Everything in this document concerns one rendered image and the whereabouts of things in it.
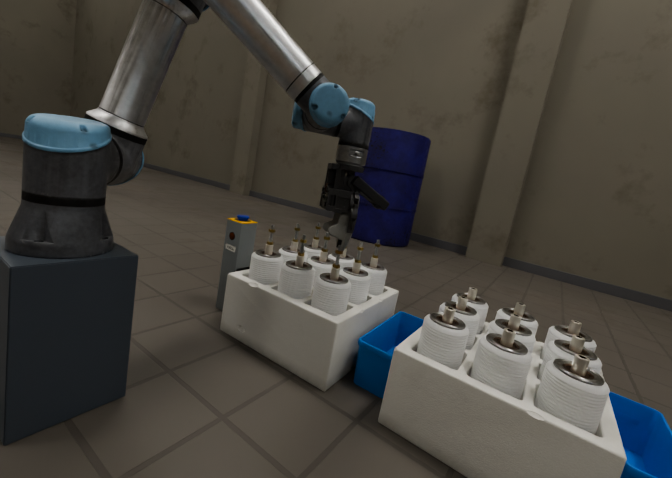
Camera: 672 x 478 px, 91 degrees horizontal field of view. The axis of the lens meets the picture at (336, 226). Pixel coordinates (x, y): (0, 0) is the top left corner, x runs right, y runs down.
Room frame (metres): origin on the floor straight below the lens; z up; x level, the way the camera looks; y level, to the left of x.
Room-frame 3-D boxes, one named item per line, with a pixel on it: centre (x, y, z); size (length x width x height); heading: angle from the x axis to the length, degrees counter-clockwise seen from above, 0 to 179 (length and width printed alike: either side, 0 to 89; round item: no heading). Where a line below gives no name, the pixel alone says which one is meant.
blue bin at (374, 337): (0.89, -0.23, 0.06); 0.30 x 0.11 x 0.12; 149
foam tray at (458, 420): (0.73, -0.44, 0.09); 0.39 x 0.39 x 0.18; 57
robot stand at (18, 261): (0.58, 0.48, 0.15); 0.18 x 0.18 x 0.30; 57
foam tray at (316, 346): (1.00, 0.02, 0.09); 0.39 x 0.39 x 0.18; 59
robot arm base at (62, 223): (0.58, 0.48, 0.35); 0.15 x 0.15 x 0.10
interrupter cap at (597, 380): (0.56, -0.47, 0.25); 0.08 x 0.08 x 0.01
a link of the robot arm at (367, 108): (0.83, 0.00, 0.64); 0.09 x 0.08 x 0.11; 103
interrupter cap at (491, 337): (0.63, -0.37, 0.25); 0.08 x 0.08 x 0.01
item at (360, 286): (0.94, -0.08, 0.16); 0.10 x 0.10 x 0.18
